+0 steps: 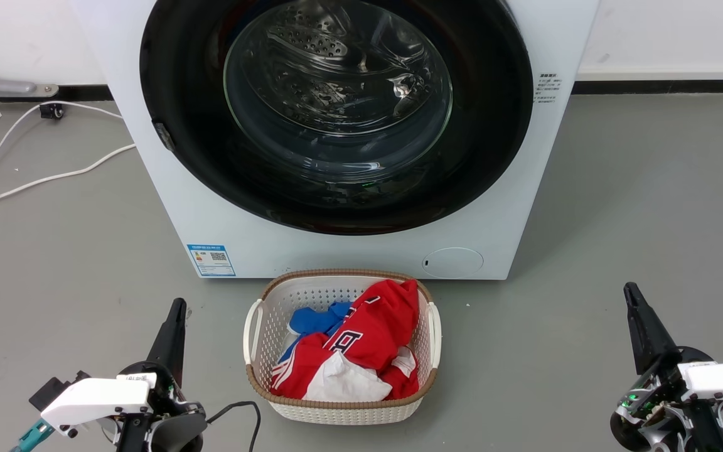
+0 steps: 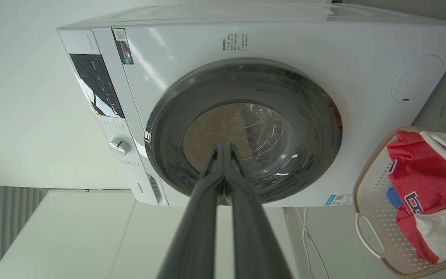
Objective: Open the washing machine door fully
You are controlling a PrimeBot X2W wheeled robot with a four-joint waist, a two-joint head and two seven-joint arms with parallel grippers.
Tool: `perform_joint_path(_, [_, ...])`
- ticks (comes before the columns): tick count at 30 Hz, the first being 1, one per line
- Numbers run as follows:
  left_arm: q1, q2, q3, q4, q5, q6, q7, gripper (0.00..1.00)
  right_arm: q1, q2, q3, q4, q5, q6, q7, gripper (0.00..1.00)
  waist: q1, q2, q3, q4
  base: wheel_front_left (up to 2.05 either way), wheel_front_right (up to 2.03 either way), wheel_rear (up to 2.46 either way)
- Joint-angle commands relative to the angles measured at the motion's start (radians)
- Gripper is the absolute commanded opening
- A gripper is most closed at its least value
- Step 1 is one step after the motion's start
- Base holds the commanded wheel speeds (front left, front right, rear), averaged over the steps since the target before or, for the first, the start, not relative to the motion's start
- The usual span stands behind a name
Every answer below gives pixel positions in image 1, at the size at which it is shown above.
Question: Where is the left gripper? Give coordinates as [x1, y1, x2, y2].
[114, 298, 206, 452]

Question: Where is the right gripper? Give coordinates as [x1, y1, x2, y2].
[609, 282, 723, 452]

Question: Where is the white front-load washing machine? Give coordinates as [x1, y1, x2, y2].
[70, 0, 601, 281]

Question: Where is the round black glass washer door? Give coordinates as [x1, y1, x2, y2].
[139, 0, 534, 236]

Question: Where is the blue energy label sticker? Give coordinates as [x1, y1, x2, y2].
[186, 244, 237, 277]

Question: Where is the white woven laundry basket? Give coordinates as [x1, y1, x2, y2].
[244, 269, 442, 426]

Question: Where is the blue garment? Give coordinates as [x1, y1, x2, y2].
[279, 301, 353, 363]

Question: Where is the white garment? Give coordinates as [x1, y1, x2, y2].
[303, 347, 417, 403]

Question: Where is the red sports jersey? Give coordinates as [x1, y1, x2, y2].
[270, 279, 420, 401]

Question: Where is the round white filter cover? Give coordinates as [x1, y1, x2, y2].
[422, 247, 485, 279]

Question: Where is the small text sticker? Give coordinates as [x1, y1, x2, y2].
[536, 73, 563, 105]

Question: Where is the steel washer drum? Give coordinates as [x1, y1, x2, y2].
[225, 0, 454, 136]

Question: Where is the teal cable connector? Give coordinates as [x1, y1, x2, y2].
[10, 419, 55, 452]

